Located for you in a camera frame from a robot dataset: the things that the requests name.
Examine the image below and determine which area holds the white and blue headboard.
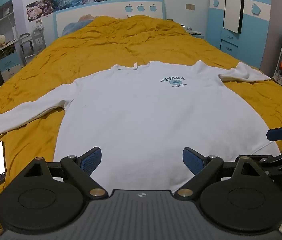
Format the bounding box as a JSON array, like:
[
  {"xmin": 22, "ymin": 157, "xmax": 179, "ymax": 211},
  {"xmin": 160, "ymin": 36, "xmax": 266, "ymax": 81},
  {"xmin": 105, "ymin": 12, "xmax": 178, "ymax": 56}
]
[{"xmin": 53, "ymin": 0, "xmax": 167, "ymax": 39}]

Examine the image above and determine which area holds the blue and white wardrobe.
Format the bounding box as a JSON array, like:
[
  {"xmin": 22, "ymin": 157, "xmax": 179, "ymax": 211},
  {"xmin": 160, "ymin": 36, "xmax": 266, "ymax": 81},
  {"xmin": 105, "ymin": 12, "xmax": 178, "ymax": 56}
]
[{"xmin": 207, "ymin": 0, "xmax": 282, "ymax": 72}]

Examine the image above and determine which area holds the black framed mirror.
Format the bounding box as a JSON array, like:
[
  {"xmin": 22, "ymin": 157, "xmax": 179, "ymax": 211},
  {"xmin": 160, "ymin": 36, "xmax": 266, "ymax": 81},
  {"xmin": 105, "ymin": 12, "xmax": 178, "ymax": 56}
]
[{"xmin": 222, "ymin": 0, "xmax": 245, "ymax": 34}]

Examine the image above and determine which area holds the blue pillow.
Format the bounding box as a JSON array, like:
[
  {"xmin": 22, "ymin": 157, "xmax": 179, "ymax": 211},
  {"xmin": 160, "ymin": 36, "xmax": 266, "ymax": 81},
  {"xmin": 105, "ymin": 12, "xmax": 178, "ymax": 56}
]
[{"xmin": 62, "ymin": 14, "xmax": 94, "ymax": 37}]

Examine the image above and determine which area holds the cluttered nightstand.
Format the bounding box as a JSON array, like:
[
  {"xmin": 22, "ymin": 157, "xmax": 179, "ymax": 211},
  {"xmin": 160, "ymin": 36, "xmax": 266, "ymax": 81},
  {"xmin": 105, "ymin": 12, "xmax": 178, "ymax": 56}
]
[{"xmin": 180, "ymin": 24, "xmax": 204, "ymax": 39}]

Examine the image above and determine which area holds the mustard yellow blanket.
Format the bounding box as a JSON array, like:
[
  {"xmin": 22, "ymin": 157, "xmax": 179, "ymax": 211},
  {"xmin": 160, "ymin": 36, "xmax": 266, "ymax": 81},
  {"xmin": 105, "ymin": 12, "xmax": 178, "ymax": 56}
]
[{"xmin": 0, "ymin": 15, "xmax": 282, "ymax": 230}]

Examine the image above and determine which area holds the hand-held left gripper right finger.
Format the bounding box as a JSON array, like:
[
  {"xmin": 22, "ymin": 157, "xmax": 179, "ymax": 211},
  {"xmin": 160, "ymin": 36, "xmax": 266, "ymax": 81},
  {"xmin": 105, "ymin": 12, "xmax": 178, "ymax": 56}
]
[{"xmin": 175, "ymin": 147, "xmax": 269, "ymax": 198}]

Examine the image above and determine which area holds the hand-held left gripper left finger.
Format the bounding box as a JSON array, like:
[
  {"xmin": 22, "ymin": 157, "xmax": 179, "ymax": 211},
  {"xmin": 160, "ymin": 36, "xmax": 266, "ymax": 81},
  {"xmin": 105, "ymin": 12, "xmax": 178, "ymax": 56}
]
[{"xmin": 24, "ymin": 147, "xmax": 107, "ymax": 198}]

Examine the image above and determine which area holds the long wall poster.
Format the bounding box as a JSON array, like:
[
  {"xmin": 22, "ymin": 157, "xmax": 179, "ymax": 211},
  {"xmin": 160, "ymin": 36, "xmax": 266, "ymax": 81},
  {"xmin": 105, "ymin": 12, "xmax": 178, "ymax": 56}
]
[{"xmin": 26, "ymin": 0, "xmax": 81, "ymax": 22}]

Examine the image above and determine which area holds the grey chair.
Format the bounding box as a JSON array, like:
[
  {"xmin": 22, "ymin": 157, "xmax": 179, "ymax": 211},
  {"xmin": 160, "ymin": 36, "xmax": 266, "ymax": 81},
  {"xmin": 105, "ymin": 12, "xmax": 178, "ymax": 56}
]
[{"xmin": 19, "ymin": 27, "xmax": 46, "ymax": 55}]

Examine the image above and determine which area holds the white printed sweatshirt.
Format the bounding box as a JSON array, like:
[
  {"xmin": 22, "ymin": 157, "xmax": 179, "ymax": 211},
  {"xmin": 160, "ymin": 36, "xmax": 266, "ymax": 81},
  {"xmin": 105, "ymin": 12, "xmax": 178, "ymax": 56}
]
[{"xmin": 0, "ymin": 60, "xmax": 281, "ymax": 188}]

